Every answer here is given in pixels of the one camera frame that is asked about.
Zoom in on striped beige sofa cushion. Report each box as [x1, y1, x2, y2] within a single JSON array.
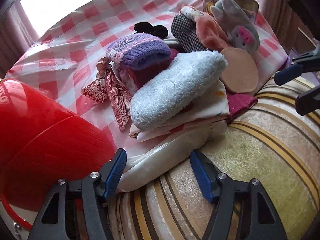
[[108, 77, 319, 239]]

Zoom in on light blue fluffy sock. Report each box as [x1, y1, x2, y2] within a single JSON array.
[[130, 50, 227, 132]]

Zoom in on white fruit print cloth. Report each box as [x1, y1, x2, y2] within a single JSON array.
[[129, 80, 230, 142]]

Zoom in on round beige pad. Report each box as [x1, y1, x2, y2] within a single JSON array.
[[220, 48, 259, 93]]

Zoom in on pink checkered plastic tablecloth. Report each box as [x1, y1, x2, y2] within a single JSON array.
[[4, 0, 289, 193]]

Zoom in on pink plush fabric item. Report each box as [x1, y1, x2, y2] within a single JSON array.
[[180, 6, 230, 51]]

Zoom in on patterned pink fabric bow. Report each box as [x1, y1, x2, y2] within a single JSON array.
[[81, 57, 132, 132]]

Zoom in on purple knitted hat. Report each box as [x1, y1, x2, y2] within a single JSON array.
[[106, 33, 171, 70]]

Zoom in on red plastic thermos jug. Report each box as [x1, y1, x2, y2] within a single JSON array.
[[1, 79, 116, 230]]

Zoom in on black velvet scrunchie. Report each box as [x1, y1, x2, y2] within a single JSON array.
[[134, 22, 169, 40]]

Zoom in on black white houndstooth pouch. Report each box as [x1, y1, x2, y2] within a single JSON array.
[[171, 15, 207, 53]]

